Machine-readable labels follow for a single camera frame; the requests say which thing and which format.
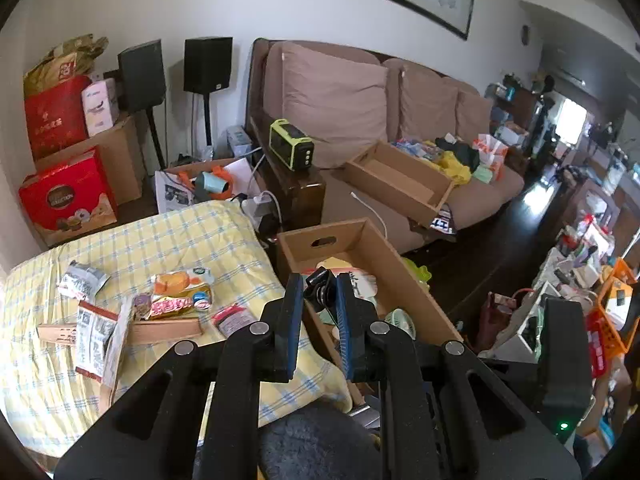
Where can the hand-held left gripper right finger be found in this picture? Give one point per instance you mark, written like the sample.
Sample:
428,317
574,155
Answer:
346,332

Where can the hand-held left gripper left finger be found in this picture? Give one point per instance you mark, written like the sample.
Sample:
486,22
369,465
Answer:
295,332

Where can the mint green fan cage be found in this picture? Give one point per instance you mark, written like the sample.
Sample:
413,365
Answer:
400,324

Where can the white orange snack packet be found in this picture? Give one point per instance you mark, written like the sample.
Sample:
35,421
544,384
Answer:
122,345
95,335

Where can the white printed plastic bag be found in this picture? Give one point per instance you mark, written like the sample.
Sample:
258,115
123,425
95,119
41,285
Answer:
362,285

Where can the orange plastic basket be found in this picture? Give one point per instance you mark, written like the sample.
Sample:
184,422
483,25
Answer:
607,330

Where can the red handbag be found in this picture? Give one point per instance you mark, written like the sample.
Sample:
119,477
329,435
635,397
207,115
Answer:
500,320

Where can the green plastic toy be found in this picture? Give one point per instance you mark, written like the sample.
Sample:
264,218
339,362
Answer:
417,271

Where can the small round jelly cup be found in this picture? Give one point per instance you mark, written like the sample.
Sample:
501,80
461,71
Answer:
202,301

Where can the cluttered low table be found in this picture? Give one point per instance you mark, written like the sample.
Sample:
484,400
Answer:
575,260

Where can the grey fluffy cushion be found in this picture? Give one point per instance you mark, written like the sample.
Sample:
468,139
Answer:
315,440

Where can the brown sofa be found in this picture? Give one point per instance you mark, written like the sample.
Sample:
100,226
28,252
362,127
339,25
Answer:
360,210

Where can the red yellow snack packet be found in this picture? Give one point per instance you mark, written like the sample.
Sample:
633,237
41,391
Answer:
172,307

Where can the white power strip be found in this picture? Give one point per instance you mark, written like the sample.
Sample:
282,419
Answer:
260,210

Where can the wooden folding fan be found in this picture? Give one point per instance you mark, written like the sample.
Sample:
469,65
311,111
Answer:
165,330

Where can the black white packet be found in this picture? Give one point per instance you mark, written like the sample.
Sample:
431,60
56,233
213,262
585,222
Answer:
442,222

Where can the yellow checked blanket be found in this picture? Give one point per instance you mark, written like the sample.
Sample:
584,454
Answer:
165,245

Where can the cardboard box on sofa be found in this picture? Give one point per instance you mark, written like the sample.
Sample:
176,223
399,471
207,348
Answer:
395,180

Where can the teal hair dryer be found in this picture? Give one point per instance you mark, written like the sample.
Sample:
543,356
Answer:
212,185

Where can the open cardboard box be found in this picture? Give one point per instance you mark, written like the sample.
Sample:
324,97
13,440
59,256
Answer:
240,167

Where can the printed paper sheet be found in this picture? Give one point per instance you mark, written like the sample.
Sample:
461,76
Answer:
172,192

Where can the green black portable radio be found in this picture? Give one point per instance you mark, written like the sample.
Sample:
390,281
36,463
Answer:
290,145

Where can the yellow cloth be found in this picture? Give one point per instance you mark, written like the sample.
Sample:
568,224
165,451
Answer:
455,170

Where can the pile of colourful packets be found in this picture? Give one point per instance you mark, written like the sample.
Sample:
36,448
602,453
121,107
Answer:
415,149

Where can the blue tissue pack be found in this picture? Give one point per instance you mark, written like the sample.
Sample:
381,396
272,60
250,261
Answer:
239,141

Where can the green mask pack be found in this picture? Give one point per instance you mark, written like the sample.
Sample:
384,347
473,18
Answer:
482,174

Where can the black cloth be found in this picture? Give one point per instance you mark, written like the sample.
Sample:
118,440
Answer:
462,152

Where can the silver snack packet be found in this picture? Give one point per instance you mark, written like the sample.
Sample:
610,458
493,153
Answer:
82,280

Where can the orange white paper bag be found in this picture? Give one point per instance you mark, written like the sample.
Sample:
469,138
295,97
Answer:
492,152

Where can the large brown sofa cushion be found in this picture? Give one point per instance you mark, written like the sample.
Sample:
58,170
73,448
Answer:
335,105

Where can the large cardboard box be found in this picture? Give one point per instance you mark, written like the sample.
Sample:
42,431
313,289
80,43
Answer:
120,160

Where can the red gift box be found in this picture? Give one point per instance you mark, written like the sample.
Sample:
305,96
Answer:
67,200

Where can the black speaker on stand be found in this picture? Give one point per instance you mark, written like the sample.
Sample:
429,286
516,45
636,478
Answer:
207,65
142,75

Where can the white air conditioner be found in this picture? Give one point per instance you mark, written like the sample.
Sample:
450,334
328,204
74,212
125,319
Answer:
567,76

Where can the white pink tissue box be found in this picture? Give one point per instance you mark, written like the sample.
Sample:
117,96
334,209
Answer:
100,107

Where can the dark red gift bag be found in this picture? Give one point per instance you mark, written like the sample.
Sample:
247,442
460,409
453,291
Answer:
55,120

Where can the gold paper bag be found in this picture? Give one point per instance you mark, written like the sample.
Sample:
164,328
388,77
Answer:
60,60

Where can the dark wall ornament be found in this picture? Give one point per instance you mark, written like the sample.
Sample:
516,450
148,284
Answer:
525,34

